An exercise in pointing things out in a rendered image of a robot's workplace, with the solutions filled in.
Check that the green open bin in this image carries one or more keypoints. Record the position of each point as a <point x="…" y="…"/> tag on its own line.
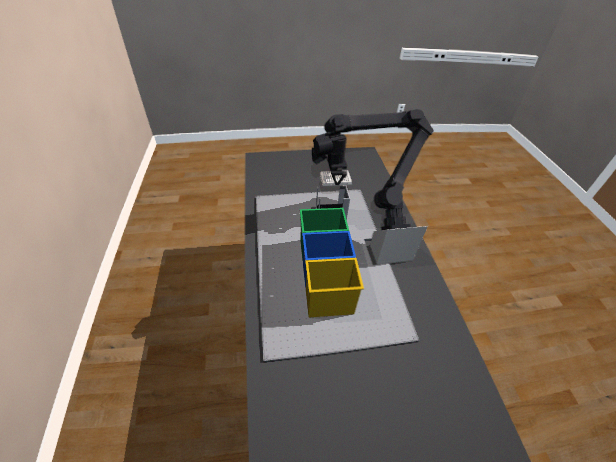
<point x="322" y="220"/>

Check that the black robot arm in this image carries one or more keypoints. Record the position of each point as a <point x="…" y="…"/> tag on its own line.
<point x="391" y="198"/>

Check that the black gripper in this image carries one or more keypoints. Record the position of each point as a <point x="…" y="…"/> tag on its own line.
<point x="333" y="168"/>

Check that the yellow open-top bin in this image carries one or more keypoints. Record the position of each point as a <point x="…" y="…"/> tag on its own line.
<point x="330" y="275"/>

